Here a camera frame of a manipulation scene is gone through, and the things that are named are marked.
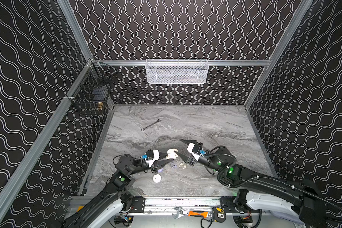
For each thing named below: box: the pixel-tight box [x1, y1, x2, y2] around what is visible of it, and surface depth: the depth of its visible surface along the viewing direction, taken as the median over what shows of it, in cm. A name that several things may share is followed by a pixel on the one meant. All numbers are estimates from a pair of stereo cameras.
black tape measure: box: [212, 206, 227, 223], surface depth 71 cm
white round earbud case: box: [152, 173, 162, 183], surface depth 84 cm
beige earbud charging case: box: [165, 148, 179, 160], surface depth 63 cm
